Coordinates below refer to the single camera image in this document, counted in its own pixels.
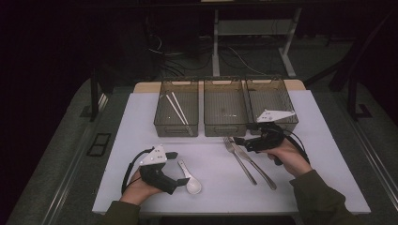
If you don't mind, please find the white metal desk frame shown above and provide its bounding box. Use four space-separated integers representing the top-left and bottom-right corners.
211 7 303 79

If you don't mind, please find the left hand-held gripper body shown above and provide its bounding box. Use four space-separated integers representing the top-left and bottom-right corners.
138 143 180 196

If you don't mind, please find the black floor socket frame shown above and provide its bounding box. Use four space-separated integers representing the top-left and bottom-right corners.
86 132 113 158

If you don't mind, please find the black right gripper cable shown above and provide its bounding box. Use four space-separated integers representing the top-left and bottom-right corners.
283 129 312 165

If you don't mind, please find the translucent grey plastic bin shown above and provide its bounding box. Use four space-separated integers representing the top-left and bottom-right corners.
203 79 250 138
244 78 299 136
153 80 200 138

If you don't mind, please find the metal fork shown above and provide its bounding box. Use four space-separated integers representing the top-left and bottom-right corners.
222 136 258 188

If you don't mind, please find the metal table knife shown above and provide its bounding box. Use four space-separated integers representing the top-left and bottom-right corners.
227 136 278 191

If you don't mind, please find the person's right hand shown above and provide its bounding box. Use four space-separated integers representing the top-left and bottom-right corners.
261 138 314 178

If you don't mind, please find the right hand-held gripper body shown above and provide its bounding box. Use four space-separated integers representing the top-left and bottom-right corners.
243 109 297 154

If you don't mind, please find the white plastic spoon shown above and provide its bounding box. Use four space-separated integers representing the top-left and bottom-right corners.
177 159 203 195

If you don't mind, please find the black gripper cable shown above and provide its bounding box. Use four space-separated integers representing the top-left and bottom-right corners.
121 147 155 195
283 129 312 165

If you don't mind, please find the black metal stand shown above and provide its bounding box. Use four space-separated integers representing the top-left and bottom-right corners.
346 76 374 121

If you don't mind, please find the tangle of black floor cables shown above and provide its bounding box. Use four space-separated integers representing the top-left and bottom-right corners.
146 31 214 78

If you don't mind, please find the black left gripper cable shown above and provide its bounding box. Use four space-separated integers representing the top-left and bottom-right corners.
121 147 155 195

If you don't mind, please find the person's left hand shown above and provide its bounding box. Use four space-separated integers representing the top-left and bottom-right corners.
120 170 162 206

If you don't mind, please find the white floor cable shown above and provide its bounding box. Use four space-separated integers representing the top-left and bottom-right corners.
229 46 267 76

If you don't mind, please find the white chopstick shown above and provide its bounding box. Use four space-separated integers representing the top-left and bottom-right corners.
171 92 194 136
164 93 188 127

